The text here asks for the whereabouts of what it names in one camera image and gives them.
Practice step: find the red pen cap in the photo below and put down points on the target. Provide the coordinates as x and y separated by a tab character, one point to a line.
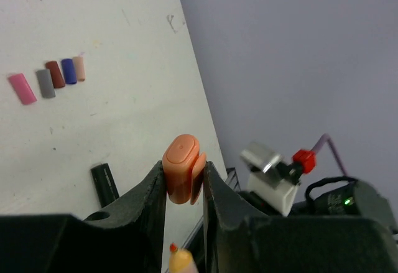
55	73

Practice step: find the orange highlighter cap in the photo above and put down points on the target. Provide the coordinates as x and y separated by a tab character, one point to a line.
183	165

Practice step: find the blue black highlighter marker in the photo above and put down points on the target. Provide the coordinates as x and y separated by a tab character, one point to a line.
105	186

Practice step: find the blue pen cap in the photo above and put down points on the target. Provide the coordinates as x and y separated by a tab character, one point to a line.
69	72

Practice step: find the orange highlighter marker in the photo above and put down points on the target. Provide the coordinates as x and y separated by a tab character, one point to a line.
181	260

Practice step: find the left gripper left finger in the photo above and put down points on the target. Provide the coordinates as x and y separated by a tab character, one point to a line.
125	236

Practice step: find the pink marker cap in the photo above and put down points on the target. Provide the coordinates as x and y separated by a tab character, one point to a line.
22	88

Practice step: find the peach pen cap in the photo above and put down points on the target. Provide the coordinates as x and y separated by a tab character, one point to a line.
78	63

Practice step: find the grey pen cap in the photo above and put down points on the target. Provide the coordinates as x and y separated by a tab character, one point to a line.
45	83

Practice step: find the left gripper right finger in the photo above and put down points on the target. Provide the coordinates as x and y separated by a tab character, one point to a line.
240	238

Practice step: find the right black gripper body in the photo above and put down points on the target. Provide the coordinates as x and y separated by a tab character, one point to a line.
337	196

